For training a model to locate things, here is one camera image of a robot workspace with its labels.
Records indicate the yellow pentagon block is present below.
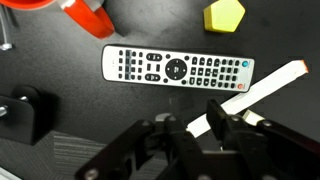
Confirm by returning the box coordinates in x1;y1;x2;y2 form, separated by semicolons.
203;0;247;34

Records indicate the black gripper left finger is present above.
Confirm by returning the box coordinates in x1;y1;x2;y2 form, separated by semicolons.
74;113;214;180

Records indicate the white remote with black buttons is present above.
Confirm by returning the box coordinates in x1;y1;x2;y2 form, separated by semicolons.
101;43;256;93

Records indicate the white mug with red inside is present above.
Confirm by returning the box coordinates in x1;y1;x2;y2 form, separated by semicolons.
0;0;116;40

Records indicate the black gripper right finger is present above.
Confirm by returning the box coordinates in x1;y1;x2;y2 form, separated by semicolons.
205;98;320;180

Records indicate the white strip with orange tip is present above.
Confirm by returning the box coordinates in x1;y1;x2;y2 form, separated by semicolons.
185;59;310;139

